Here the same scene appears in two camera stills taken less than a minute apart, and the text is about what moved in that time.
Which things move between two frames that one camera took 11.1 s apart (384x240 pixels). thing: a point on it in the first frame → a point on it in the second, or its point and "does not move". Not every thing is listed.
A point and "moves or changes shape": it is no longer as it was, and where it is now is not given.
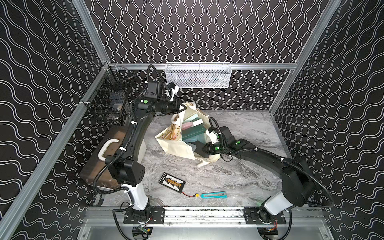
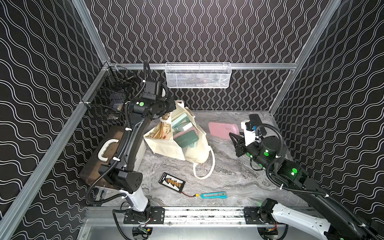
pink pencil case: [186, 125] → [222, 130]
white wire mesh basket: [198, 75] does not move
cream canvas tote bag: [171, 139] moves or changes shape
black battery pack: [172, 182] does not move
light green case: [191, 118] → [181, 124]
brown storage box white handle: [109, 145] does not move
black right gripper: [209, 149] → [240, 147]
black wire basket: [107, 100] does not move
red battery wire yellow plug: [196, 195] does not move
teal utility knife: [216, 195] does not move
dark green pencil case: [194, 131] → [187, 139]
